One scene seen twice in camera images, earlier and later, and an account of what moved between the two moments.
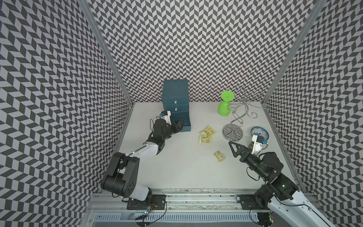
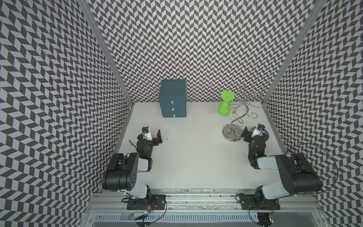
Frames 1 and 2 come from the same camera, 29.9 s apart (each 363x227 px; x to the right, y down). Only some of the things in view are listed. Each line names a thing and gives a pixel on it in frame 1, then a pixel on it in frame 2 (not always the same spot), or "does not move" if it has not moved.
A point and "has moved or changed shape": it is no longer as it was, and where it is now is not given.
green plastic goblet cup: [224, 108] does not move
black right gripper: [246, 151] to [248, 134]
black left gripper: [177, 127] to [159, 140]
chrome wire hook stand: [233, 130] does not move
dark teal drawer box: [175, 99] has moved or changed shape
